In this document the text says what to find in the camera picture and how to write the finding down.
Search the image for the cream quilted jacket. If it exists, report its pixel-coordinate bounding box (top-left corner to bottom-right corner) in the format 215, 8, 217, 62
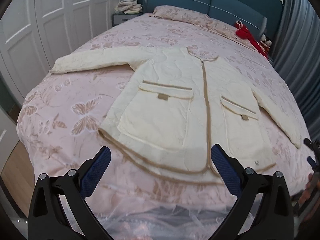
52, 47, 302, 184

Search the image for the pile of cream clothes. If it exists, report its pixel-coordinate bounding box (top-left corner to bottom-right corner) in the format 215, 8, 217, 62
115, 0, 143, 15

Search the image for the right hand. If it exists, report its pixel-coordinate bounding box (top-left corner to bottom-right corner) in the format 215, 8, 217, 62
298, 173, 319, 221

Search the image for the blue-grey curtain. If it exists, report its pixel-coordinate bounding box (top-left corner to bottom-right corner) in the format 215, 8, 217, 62
272, 0, 319, 139

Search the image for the plush toy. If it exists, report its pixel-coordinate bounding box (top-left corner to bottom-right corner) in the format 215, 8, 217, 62
260, 34, 272, 53

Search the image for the red garment on bed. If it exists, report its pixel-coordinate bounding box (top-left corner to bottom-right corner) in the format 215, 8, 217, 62
234, 21, 268, 59

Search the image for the pink floral bedspread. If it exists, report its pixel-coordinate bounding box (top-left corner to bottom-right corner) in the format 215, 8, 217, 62
16, 12, 314, 240

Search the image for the pink floral pillow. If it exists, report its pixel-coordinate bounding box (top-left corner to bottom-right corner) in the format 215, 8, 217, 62
150, 5, 240, 41

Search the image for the white wardrobe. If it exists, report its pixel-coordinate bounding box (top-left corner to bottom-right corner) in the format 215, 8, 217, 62
1, 0, 120, 104

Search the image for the blue upholstered headboard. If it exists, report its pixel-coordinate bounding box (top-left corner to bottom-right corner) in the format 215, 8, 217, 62
143, 0, 267, 40

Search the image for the grey bedside table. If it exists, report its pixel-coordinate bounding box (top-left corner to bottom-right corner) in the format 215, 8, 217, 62
111, 13, 142, 27

